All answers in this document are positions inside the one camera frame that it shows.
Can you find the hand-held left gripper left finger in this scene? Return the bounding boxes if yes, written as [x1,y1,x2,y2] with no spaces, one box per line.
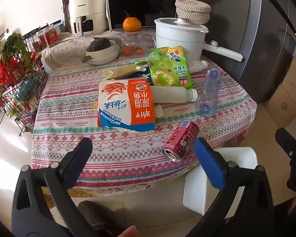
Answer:
[12,137,101,237]

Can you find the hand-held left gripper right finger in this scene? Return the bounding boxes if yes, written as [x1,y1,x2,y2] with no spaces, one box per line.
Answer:
[187,138,275,237]

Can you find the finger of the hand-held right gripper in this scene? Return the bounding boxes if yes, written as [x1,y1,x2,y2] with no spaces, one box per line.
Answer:
[275,128,296,159]

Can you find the white plastic bin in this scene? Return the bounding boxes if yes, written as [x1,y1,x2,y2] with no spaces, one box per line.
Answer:
[183,147,258,216]

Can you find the red drink can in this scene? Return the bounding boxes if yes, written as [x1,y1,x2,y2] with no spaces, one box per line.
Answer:
[162,120,200,163]

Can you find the clear plastic bottle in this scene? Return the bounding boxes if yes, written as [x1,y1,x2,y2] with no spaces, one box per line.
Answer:
[195,68,222,117]

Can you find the orange and white snack bag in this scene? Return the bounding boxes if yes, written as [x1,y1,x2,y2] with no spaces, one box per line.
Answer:
[97,78,156,133]

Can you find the plain white plastic bottle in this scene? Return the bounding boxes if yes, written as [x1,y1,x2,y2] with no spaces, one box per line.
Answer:
[150,86,198,103]

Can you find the green snack bag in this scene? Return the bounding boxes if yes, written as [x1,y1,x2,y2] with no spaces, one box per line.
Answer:
[148,46,194,89]

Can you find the person's left hand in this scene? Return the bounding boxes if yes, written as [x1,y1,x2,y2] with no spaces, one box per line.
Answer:
[113,225,139,237]

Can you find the person's dark trouser leg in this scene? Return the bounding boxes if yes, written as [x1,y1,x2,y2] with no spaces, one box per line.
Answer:
[274,194,296,237]

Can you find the patterned tablecloth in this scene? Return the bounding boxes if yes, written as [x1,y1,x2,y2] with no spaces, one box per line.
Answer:
[31,28,258,198]

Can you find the dark grey fridge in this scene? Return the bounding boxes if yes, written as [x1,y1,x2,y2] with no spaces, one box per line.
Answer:
[207,0,296,104]

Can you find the yellow packet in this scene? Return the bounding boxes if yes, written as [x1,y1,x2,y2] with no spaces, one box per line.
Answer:
[101,64,148,81]

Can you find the white bottle with label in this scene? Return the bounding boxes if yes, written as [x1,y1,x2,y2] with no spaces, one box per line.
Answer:
[189,60,209,73]

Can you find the blue cardboard box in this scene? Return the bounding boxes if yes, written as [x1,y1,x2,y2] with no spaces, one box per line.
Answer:
[132,65,153,87]

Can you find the white ceramic bowl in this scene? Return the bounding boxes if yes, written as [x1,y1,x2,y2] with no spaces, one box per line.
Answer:
[81,41,120,66]

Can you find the white dotted cloth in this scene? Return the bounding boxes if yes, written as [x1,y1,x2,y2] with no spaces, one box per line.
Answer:
[41,36,124,71]

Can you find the red snack packets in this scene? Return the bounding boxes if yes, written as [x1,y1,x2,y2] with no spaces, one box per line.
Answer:
[0,57,27,87]

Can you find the dark green squash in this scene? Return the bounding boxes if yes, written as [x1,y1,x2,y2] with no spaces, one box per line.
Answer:
[89,38,112,53]

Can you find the white electric pot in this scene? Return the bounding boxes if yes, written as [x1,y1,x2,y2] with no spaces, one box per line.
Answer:
[155,27,244,63]

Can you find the green leafy vegetables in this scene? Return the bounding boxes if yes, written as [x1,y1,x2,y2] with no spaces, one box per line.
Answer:
[0,33,31,67]

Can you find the glass teapot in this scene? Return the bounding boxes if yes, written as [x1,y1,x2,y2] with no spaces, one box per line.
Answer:
[117,30,156,57]

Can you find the glass vase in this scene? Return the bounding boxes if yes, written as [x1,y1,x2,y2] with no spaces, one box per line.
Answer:
[62,5,72,34]

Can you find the white pot lid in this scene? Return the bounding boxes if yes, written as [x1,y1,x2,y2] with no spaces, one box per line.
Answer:
[154,17,209,34]

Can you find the large orange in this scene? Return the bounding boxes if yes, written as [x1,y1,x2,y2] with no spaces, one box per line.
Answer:
[123,17,141,32]

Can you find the cream air fryer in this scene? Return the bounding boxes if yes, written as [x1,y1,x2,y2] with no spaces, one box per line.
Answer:
[68,0,110,36]

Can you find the woven basket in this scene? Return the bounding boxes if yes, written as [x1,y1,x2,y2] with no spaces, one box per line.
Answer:
[175,0,211,25]

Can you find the microwave oven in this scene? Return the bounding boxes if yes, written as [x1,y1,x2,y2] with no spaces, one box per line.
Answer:
[106,0,196,32]

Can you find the black wire rack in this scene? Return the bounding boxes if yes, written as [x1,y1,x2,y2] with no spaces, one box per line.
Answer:
[0,27,55,136]

